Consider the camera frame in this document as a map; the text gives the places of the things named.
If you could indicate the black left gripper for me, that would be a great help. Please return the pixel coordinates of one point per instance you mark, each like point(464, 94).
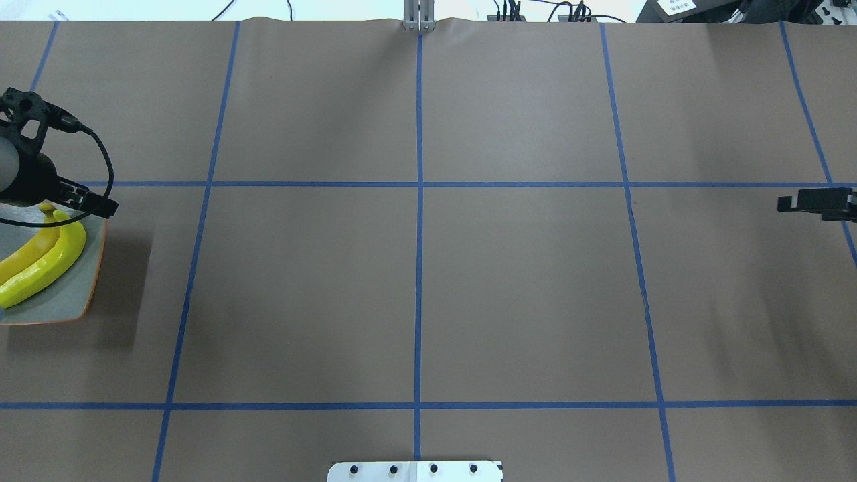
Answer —
point(33, 179)

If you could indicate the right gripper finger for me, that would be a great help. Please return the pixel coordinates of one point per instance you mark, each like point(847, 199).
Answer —
point(832, 205)

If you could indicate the bright yellow banana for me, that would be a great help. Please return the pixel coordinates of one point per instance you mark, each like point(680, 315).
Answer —
point(48, 269)

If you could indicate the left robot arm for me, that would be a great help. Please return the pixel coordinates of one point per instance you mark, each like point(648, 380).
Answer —
point(30, 180)

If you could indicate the grey square plate orange rim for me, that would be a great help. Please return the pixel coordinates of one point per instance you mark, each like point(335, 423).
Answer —
point(69, 297)

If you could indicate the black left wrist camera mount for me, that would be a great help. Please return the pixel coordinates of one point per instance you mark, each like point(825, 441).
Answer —
point(28, 118)

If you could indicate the aluminium frame post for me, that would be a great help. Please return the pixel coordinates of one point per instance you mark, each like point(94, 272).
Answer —
point(419, 16)

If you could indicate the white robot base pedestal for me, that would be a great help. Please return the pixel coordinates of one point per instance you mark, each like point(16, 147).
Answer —
point(453, 470)

